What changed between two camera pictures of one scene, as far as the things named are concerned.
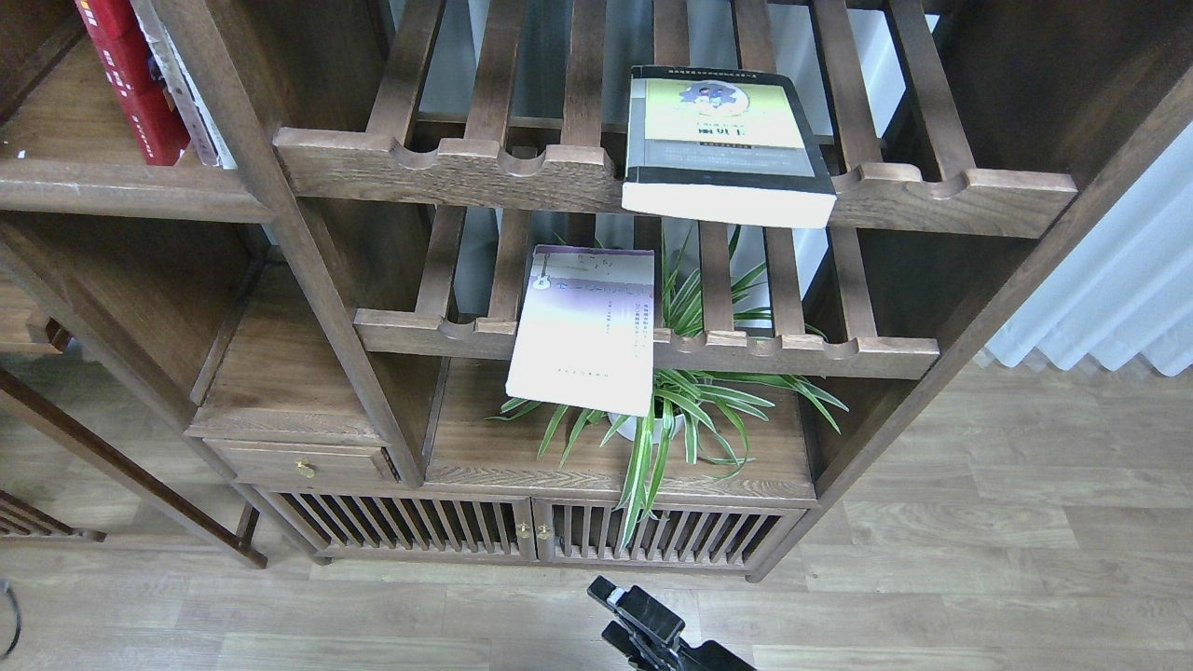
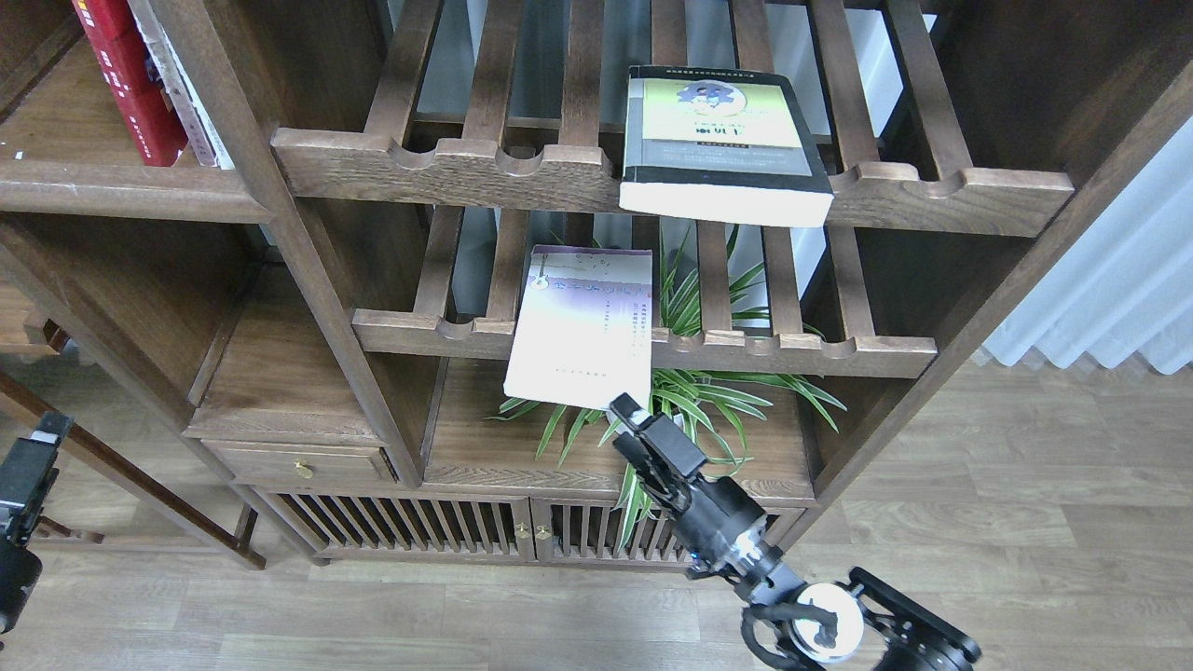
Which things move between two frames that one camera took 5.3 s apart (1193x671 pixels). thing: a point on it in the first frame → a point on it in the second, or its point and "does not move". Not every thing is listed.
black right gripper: x=661 y=623 → x=718 y=522
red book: x=158 y=125 does not move
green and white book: x=723 y=145 does not move
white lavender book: x=586 y=333 does not move
